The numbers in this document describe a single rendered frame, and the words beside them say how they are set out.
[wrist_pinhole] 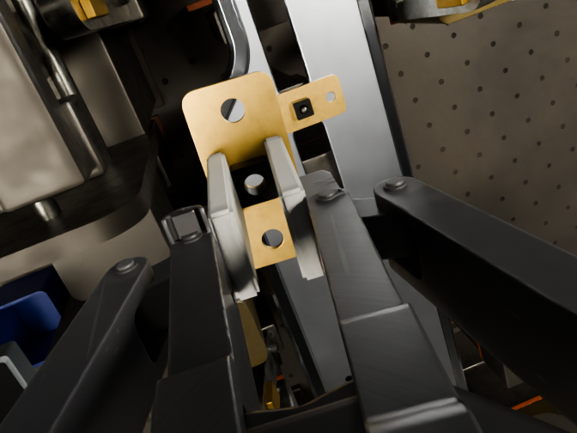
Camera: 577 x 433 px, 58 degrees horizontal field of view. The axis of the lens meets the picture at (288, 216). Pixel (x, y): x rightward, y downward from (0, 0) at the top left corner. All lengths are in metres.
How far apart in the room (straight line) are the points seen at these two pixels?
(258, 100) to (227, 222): 0.08
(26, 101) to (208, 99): 0.13
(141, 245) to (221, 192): 0.28
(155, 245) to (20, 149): 0.16
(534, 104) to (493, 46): 0.13
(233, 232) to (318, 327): 0.45
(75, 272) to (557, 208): 0.86
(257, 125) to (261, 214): 0.04
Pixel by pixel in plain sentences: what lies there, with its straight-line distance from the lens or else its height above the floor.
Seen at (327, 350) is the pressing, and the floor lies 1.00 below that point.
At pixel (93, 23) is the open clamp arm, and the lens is 0.41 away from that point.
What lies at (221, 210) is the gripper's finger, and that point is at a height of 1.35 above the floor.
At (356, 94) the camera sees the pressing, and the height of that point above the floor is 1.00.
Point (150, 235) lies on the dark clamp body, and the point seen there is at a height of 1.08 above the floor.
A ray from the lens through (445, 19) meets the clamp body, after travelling 0.50.
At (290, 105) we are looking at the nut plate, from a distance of 0.50.
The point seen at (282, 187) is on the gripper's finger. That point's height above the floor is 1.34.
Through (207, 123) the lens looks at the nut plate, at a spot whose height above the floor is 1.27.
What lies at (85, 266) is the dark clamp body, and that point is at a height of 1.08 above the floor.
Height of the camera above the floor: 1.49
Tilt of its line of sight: 67 degrees down
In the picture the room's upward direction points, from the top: 151 degrees clockwise
